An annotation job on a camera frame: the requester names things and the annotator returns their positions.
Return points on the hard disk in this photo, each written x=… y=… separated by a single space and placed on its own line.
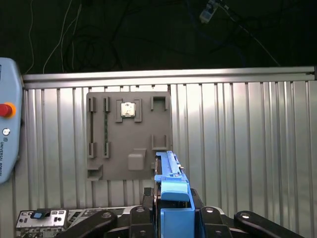
x=173 y=196

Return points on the silver CPU chip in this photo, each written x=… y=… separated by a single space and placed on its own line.
x=127 y=109

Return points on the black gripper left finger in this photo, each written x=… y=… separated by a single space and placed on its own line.
x=148 y=223

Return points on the green RAM stick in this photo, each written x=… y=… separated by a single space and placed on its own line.
x=106 y=131

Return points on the metal card slot bracket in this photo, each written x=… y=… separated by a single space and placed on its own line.
x=57 y=218

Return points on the white power adapter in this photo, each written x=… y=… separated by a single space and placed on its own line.
x=207 y=13

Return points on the pale blue teach pendant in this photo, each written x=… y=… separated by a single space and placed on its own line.
x=10 y=86

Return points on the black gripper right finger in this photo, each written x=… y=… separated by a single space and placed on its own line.
x=213 y=223

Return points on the black open PC case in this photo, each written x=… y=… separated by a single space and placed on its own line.
x=81 y=215

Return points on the grey parts rack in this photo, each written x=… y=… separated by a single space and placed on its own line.
x=123 y=138

